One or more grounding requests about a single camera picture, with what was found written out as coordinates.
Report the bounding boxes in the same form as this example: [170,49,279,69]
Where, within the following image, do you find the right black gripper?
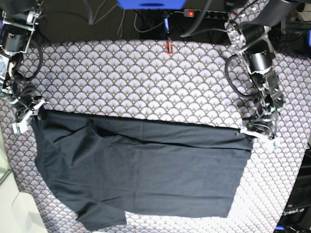
[14,94,44,121]

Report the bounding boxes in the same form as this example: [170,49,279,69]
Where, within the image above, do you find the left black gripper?
[245,114,278,139]

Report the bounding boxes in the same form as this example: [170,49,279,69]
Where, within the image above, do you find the dark navy T-shirt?
[31,110,253,231]

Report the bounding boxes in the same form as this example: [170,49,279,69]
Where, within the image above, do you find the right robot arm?
[0,0,44,123]

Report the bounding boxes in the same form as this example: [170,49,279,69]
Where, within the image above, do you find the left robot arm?
[225,0,299,141]

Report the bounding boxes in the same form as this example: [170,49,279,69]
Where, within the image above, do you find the fan-patterned grey tablecloth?
[0,38,311,233]

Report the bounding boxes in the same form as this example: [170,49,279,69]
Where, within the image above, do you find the blue clamp far right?
[304,30,311,56]

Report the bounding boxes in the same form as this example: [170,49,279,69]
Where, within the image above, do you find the black OpenArm base box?
[274,148,311,233]

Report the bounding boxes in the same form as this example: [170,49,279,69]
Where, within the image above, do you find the red table clamp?
[165,41,173,55]

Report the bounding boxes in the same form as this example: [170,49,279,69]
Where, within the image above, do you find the white cabinet corner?
[0,134,47,233]

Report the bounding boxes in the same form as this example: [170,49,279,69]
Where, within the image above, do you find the blue box at top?
[117,0,186,10]

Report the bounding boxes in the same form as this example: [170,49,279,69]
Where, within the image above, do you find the black power strip red switch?
[181,9,229,20]

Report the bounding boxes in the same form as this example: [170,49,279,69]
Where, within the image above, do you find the blue clamp handle centre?
[163,17,170,34]

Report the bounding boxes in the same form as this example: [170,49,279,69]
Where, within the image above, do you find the grey cable loop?
[133,9,166,33]

